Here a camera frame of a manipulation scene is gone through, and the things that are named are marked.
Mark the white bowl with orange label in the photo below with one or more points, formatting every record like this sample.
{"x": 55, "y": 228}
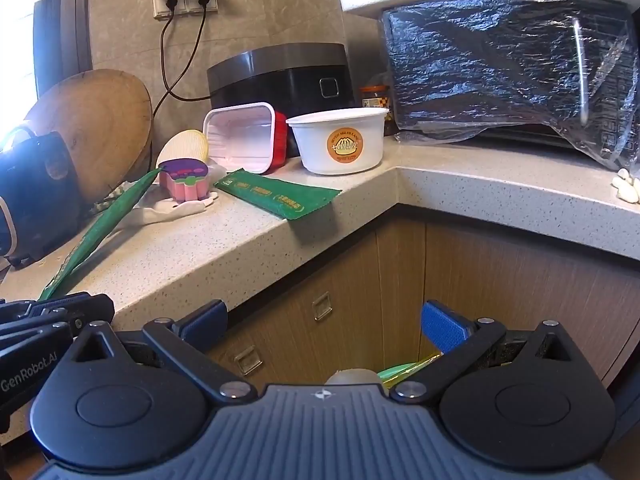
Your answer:
{"x": 315, "y": 156}

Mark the round wooden cutting board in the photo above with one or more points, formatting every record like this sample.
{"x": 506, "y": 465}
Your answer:
{"x": 100, "y": 125}

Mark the white tissue paper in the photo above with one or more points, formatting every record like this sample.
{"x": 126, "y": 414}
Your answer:
{"x": 160, "y": 212}

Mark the green checkered cloth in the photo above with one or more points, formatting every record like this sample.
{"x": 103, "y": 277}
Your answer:
{"x": 112, "y": 195}

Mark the dark window frame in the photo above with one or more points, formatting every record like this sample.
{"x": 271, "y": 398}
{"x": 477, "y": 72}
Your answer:
{"x": 65, "y": 10}

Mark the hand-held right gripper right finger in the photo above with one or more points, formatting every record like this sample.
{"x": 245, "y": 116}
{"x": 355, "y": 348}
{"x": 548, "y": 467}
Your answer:
{"x": 442, "y": 329}

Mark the dark round rice cooker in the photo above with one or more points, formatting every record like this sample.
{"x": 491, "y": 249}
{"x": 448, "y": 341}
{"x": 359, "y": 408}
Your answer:
{"x": 35, "y": 195}

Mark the black square rice cooker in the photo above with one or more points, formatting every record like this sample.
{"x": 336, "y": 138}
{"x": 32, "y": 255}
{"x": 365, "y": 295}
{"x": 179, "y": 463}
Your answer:
{"x": 280, "y": 75}

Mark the wooden cabinet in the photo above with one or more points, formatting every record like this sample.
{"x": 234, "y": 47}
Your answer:
{"x": 500, "y": 270}

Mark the white plastic tray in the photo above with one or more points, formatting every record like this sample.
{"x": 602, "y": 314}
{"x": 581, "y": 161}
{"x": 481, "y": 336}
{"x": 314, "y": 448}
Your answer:
{"x": 240, "y": 135}

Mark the oven wrapped in plastic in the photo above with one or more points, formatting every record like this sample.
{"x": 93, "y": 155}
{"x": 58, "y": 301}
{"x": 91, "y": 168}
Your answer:
{"x": 475, "y": 70}

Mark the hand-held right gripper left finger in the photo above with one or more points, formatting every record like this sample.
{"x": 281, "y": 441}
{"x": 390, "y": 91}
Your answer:
{"x": 205, "y": 321}

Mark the glass jar with red lid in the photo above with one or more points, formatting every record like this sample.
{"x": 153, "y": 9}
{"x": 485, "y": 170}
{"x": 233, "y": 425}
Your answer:
{"x": 375, "y": 95}

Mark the green wrapper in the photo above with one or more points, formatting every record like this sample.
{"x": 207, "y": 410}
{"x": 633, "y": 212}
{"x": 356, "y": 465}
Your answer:
{"x": 280, "y": 195}
{"x": 100, "y": 230}

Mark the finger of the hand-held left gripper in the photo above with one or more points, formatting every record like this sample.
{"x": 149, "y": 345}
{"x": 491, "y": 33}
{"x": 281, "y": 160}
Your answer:
{"x": 35, "y": 332}
{"x": 90, "y": 307}

